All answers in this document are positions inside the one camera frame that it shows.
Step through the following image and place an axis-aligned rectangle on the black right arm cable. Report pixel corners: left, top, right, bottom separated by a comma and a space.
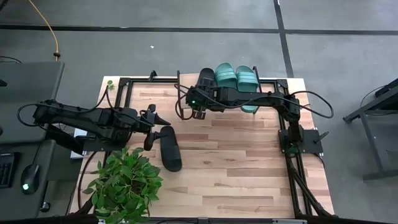
174, 83, 335, 121

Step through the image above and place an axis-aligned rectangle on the black computer mouse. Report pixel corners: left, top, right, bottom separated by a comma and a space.
20, 164, 40, 195

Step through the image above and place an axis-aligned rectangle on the black keyboard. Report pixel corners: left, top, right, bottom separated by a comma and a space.
0, 152, 16, 189

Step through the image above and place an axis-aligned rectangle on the black rubber slide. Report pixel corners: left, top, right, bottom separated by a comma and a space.
197, 67, 218, 91
159, 126, 183, 172

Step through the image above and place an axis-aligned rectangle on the black aluminium rig frame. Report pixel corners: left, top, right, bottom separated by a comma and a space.
70, 70, 335, 224

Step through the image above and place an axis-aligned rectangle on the yellow cable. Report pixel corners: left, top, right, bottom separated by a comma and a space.
27, 0, 60, 62

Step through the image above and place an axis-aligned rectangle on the black metal table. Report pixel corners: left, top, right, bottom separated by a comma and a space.
343, 77, 398, 181

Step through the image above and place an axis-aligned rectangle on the green leafy potted plant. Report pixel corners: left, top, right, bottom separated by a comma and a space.
82, 146, 164, 224

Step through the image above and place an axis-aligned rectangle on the green rubber slide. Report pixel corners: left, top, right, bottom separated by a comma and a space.
235, 65, 259, 113
213, 62, 239, 91

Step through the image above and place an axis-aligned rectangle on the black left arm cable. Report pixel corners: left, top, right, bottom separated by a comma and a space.
16, 86, 115, 128

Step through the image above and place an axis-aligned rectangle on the wooden shelf with black frame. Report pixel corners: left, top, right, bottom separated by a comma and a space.
176, 65, 266, 122

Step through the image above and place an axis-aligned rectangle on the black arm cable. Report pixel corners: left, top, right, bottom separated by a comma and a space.
16, 86, 115, 128
174, 83, 335, 121

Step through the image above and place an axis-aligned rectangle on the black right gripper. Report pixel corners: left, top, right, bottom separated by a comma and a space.
186, 77, 224, 112

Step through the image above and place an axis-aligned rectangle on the dark floor cable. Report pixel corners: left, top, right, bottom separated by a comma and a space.
77, 151, 98, 210

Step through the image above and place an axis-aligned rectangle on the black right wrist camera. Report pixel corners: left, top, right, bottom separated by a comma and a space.
190, 108, 207, 121

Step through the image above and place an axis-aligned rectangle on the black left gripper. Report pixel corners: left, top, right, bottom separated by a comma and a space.
129, 104, 171, 151

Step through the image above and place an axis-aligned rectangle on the grey desk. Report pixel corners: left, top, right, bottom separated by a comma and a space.
0, 61, 83, 220

